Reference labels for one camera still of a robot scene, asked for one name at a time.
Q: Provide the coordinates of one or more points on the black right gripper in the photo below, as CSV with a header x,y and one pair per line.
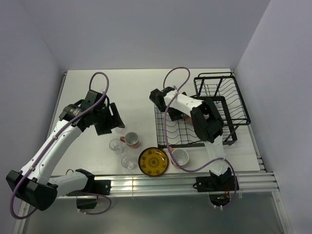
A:
x,y
175,116

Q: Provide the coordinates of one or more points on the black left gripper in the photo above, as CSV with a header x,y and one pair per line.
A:
x,y
106,128

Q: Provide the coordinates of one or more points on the pink mug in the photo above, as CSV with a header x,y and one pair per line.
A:
x,y
180,155
131,139

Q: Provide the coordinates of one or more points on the red floral patterned bowl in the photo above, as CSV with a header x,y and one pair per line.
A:
x,y
189,119

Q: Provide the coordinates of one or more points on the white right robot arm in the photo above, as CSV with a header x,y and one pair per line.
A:
x,y
207,123

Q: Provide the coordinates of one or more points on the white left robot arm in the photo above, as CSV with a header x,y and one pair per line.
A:
x,y
33,183

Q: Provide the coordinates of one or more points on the clear shot glass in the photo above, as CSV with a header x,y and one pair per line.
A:
x,y
128,162
116,146
118,130

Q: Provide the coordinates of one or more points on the clear shot glass middle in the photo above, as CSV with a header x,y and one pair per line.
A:
x,y
116,146

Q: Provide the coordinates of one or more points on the clear shot glass front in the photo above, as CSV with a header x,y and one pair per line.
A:
x,y
128,162

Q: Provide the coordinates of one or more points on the yellow patterned plate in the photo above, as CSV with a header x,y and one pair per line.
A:
x,y
153,162

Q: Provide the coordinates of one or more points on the black wire dish rack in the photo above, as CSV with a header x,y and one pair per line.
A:
x,y
222,110

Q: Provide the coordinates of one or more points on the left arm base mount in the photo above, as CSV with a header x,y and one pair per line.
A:
x,y
88,199

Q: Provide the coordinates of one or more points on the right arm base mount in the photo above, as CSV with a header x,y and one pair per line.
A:
x,y
223,183

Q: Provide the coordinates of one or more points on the aluminium rail frame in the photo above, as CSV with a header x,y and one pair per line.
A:
x,y
168,205

